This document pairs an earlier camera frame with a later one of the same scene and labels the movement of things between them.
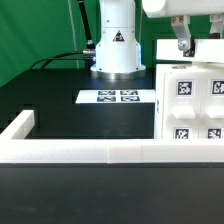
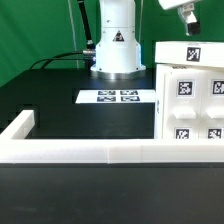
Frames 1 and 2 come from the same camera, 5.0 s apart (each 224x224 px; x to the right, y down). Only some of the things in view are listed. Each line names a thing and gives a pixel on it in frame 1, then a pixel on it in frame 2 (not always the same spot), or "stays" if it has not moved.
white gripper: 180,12 -> 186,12
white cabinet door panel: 211,110 stays
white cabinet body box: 189,101 stays
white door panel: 181,106 stays
